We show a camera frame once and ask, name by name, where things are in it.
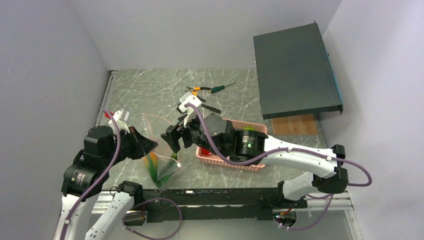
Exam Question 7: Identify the dark green metal box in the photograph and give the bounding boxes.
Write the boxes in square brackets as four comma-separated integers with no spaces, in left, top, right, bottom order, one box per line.
[253,22,344,120]

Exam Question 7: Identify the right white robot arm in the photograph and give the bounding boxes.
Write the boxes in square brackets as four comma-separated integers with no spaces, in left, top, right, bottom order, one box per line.
[160,113,349,208]

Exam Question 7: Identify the orange handled pliers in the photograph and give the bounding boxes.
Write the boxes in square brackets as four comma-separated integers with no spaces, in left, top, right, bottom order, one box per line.
[185,86,211,103]

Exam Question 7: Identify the green red mango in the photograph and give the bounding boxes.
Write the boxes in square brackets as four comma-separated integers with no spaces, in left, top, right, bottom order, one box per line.
[142,151,159,184]

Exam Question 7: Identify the black hammer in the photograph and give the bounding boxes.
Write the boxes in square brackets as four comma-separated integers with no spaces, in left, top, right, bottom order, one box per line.
[182,93,222,115]

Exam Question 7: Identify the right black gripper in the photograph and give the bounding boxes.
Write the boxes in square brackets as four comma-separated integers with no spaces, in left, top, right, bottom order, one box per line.
[161,109,227,158]

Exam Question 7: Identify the aluminium frame rail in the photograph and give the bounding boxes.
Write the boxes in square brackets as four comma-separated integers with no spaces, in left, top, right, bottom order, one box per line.
[52,187,365,240]

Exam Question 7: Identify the wooden board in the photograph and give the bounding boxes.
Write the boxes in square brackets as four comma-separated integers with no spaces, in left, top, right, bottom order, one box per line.
[271,114,318,136]

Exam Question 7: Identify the pink plastic basket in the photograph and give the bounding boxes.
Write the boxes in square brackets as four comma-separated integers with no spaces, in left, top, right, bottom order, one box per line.
[195,118,269,172]

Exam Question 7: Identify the red tomato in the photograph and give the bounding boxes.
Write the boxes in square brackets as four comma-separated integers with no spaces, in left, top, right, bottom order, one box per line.
[200,148,213,156]

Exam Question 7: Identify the clear zip top bag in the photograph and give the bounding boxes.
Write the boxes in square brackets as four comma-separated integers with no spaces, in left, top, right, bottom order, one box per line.
[141,113,182,191]

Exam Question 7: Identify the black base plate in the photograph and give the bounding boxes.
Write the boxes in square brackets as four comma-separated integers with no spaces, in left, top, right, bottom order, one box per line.
[143,187,308,223]

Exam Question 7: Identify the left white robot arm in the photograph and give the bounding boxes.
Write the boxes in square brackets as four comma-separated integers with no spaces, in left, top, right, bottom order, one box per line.
[54,125,159,240]

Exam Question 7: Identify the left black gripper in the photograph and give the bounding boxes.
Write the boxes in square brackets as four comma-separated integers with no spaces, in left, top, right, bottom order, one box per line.
[102,125,158,167]

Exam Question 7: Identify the green cucumber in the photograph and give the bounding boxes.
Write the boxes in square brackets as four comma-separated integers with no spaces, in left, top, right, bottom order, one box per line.
[153,153,181,190]

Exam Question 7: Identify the green handled screwdriver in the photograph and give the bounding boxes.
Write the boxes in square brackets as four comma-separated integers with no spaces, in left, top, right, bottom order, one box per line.
[210,82,235,94]

